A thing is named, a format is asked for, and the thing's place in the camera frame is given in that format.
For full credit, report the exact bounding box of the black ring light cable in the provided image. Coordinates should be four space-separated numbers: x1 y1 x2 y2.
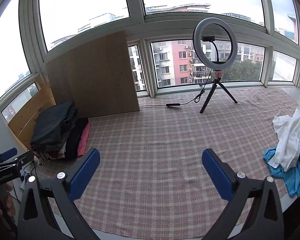
139 69 216 109

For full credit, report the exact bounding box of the light wooden plank panel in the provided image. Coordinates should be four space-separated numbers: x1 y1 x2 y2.
8 83 56 150

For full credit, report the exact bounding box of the white power strip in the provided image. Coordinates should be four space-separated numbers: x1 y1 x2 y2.
19 172 34 191

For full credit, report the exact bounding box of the white ring light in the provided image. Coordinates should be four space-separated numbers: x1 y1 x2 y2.
192 17 239 71

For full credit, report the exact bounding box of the white shirt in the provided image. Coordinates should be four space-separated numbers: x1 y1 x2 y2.
268 106 300 172

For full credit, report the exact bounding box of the stack of dark folded clothes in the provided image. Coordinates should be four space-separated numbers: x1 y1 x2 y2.
30 100 89 161

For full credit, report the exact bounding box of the person's left hand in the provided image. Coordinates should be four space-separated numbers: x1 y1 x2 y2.
0 183 16 218

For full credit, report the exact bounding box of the blue garment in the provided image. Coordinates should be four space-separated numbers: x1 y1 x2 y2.
267 155 300 197

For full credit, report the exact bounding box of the pink plaid cloth mat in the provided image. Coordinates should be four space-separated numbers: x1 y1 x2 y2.
33 86 300 240

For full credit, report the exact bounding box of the pink folded garment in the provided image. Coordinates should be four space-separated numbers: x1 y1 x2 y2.
77 122 91 157

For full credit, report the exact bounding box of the large brown particle board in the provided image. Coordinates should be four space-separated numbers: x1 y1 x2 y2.
46 31 139 118

